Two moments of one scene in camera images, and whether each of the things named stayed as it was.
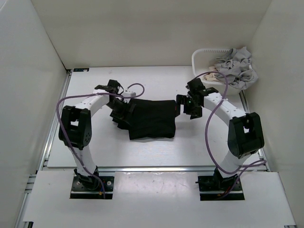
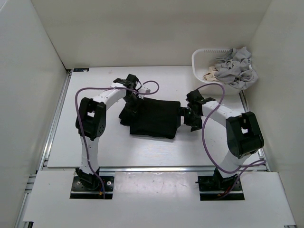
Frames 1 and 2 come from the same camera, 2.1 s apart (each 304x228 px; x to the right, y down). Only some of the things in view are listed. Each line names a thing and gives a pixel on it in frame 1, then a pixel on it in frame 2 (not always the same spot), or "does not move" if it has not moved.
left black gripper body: [118, 108] to [132, 103]
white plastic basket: [203, 59] does not move
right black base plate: [209, 190] does not move
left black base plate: [79, 191] does not move
